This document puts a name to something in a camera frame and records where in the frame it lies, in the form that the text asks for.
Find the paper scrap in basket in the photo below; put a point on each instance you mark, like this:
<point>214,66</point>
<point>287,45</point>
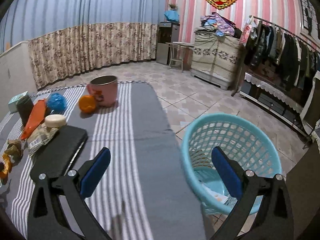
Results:
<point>216,189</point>

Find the black cylindrical can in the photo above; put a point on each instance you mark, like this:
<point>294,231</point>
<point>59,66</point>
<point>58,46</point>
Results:
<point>24,107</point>

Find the cloth covered cabinet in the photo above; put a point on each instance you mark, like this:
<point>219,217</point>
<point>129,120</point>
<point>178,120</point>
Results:
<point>216,59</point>

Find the pile of folded clothes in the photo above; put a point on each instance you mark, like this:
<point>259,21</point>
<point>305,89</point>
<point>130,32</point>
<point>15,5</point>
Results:
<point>215,23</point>

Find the floral beige curtain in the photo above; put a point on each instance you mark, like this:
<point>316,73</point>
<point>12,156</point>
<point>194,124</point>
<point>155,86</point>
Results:
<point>83,48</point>

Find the crinkled snack wrapper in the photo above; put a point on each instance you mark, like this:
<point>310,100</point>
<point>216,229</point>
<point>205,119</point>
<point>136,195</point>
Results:
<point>41,136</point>

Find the light blue tissue box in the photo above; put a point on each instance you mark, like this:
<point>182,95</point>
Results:
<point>12,104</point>

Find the turquoise plastic laundry basket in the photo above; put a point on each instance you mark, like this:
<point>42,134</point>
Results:
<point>239,139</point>

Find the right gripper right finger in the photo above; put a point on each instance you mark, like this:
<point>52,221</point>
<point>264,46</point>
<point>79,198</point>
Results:
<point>274,219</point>

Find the crumpled blue plastic bag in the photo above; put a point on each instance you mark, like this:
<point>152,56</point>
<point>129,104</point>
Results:
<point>57,103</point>

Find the low shelf with lace cover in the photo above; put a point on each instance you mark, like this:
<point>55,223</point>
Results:
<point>274,100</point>

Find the pink metal mug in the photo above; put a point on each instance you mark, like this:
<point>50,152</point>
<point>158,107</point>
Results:
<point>104,89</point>

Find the orange peel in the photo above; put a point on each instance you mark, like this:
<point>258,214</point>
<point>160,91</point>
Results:
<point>7,166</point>

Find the clothes rack with garments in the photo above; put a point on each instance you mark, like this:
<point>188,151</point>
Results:
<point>294,58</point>

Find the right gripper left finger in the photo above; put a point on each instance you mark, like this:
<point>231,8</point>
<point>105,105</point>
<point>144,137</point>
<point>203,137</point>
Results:
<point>47,220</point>

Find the black glasses case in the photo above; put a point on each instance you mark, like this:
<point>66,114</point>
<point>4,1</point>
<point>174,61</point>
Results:
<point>55,158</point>

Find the whole orange fruit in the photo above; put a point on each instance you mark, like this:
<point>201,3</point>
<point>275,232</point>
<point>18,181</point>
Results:
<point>87,104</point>

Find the grey striped tablecloth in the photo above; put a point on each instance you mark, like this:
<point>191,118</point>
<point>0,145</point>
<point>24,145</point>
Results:
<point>142,194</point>

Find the water dispenser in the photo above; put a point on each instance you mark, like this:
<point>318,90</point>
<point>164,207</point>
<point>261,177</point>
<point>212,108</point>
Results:
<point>168,32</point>

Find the small metal stool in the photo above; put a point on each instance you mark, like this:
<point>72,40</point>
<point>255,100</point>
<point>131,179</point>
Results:
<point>177,52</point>

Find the blue bag on dispenser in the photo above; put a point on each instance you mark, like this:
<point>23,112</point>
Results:
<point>172,16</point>

